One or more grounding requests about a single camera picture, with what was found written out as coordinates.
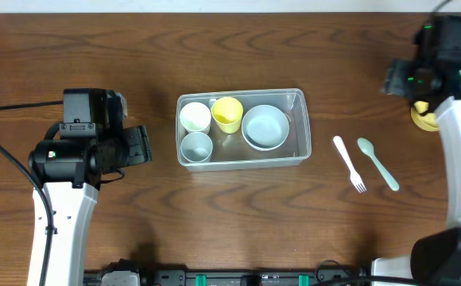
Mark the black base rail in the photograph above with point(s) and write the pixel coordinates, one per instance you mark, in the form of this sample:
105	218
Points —
126	272

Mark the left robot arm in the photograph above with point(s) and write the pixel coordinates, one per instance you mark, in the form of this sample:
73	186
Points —
69	164

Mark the white cup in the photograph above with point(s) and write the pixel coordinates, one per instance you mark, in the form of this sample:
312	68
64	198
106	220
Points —
196	117

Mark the yellow cup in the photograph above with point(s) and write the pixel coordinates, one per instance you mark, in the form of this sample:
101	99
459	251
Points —
227	112

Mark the grey cup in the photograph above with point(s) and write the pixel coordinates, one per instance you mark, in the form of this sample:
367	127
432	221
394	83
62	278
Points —
196	147

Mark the white plastic fork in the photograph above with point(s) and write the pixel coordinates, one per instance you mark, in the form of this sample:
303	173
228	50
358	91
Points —
354	176

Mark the yellow bowl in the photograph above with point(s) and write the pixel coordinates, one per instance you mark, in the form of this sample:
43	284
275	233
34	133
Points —
426	122

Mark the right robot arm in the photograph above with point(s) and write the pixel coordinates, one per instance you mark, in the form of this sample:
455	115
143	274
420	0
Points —
436	259

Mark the pale green spoon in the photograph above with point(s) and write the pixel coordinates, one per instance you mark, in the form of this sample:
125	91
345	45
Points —
368	149

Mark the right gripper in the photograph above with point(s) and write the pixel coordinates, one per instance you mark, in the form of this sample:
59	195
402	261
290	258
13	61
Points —
391	82

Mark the grey bowl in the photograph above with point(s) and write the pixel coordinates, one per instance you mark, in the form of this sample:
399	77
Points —
265	119

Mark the clear plastic container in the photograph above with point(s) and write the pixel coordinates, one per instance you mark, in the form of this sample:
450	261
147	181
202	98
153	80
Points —
230	151

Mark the white bowl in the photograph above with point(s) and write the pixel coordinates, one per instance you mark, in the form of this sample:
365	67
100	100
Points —
265	141

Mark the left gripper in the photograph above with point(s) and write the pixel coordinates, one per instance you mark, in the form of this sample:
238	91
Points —
138	144

